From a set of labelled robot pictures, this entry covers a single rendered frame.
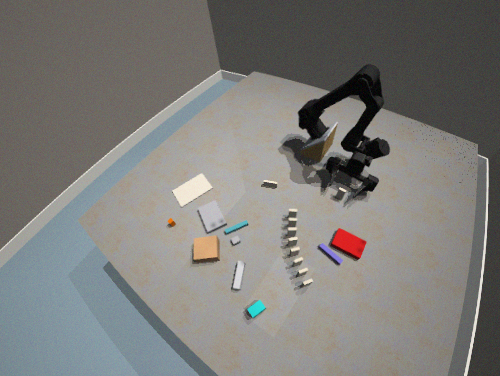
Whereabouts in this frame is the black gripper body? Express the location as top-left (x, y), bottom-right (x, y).
top-left (326, 157), bottom-right (379, 192)

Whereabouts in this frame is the red rectangular block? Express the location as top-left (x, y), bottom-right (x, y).
top-left (331, 228), bottom-right (367, 260)

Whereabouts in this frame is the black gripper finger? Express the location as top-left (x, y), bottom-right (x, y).
top-left (353, 179), bottom-right (373, 199)
top-left (328, 163), bottom-right (339, 186)

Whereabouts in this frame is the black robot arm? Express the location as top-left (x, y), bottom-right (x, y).
top-left (298, 64), bottom-right (390, 172)

